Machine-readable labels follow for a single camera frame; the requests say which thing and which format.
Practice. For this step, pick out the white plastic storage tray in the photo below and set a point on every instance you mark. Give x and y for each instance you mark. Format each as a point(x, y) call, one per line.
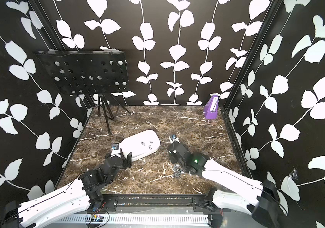
point(133, 144)

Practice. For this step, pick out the pile of chrome sockets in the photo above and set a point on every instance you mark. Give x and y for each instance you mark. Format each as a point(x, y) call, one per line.
point(177, 171)

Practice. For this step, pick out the purple stapler box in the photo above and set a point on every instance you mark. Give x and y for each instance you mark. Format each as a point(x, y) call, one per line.
point(210, 110)

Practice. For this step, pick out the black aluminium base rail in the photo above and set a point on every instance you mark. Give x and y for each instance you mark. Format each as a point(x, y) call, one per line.
point(168, 204)

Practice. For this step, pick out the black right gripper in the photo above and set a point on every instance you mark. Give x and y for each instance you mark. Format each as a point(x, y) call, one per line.
point(173, 160)

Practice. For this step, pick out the black music stand tripod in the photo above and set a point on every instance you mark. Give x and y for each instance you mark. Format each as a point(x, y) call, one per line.
point(107, 112)

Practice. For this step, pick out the white ribbed cable duct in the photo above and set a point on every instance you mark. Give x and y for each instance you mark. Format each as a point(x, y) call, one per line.
point(135, 219)

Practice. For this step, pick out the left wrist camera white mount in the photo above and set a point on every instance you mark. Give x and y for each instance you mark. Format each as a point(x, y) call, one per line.
point(115, 150)

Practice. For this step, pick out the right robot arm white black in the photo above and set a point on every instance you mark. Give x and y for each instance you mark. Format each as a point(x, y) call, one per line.
point(258, 199)

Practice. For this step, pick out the black perforated music stand desk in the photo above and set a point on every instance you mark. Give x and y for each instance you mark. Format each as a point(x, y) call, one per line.
point(86, 72)

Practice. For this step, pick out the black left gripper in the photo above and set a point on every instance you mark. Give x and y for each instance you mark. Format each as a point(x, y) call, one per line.
point(125, 164)

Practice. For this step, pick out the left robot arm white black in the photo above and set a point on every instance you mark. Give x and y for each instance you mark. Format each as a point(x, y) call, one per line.
point(81, 194)

